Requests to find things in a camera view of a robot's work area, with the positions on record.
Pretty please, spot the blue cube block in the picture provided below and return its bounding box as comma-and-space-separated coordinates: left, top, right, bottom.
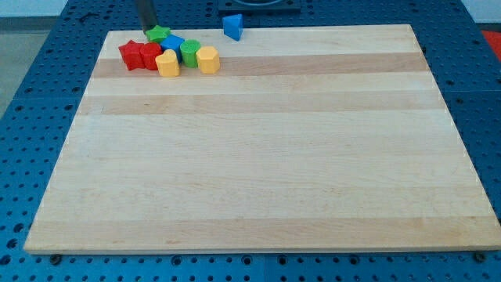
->
160, 34, 185, 63

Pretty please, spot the red star block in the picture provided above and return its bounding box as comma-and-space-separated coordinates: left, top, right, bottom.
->
118, 40, 145, 71

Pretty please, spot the green cylinder block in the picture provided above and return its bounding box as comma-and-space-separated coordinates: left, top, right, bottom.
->
180, 39, 201, 68

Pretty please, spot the yellow heart block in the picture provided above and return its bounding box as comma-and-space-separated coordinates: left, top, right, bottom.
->
155, 49, 180, 78

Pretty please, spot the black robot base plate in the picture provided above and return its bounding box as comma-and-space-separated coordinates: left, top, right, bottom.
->
218, 0, 301, 13

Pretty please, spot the yellow hexagon block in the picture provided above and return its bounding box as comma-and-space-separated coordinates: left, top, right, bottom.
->
196, 46, 220, 74

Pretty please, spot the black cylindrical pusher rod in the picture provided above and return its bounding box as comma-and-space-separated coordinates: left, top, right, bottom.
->
134, 0, 158, 33

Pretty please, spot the green star block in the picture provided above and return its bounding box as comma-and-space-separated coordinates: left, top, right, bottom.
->
146, 25, 171, 43

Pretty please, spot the blue triangle block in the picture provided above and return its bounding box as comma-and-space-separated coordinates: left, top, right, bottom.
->
222, 14, 243, 42

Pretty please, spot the red cylinder block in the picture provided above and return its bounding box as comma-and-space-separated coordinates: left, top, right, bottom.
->
139, 42, 162, 71

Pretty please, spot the wooden board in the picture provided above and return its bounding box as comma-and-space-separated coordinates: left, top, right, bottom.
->
24, 24, 500, 255

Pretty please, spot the red object at right edge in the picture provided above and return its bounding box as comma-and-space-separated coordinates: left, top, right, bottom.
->
481, 31, 501, 60

